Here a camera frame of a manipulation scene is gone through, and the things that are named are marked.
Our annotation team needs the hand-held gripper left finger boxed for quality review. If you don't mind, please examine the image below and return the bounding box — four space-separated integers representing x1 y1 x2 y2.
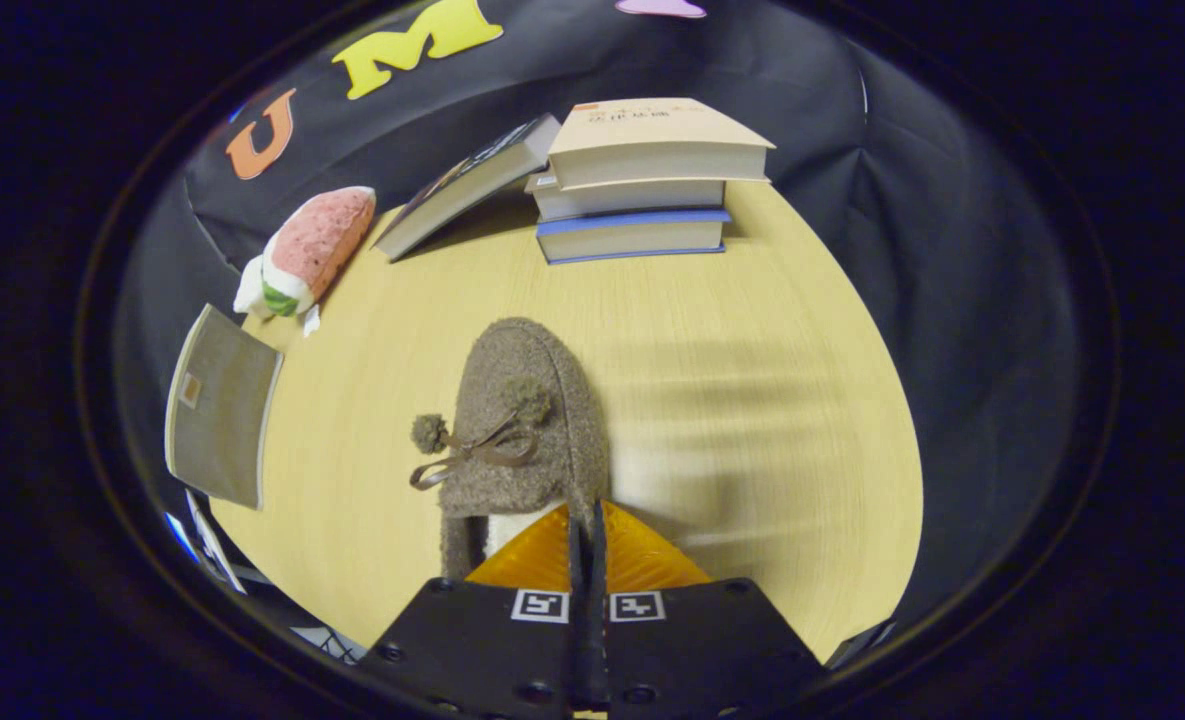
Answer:
362 503 593 719

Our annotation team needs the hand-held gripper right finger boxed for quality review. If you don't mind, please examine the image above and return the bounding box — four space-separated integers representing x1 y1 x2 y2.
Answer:
592 500 823 719

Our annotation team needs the brown fuzzy shoe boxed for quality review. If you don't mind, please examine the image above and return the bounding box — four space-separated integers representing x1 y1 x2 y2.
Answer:
410 317 613 581

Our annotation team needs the grey fabric storage box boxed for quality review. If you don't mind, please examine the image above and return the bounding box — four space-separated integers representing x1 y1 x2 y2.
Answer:
164 303 285 511

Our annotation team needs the blue cover book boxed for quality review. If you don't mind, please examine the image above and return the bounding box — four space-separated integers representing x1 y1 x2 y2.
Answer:
535 208 733 265

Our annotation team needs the white plush toy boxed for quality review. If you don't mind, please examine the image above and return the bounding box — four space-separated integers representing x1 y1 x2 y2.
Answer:
234 255 269 317

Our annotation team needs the watermelon slice plush toy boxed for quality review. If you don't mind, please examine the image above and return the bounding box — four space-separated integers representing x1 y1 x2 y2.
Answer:
257 186 378 336

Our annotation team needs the white cover book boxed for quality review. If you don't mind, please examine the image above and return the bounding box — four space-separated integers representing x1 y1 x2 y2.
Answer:
524 172 728 222

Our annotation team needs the black cover book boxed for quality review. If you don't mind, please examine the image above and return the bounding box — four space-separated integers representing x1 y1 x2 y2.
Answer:
372 113 563 263

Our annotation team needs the beige cover book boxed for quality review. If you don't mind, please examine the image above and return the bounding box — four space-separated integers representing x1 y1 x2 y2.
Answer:
547 97 776 191

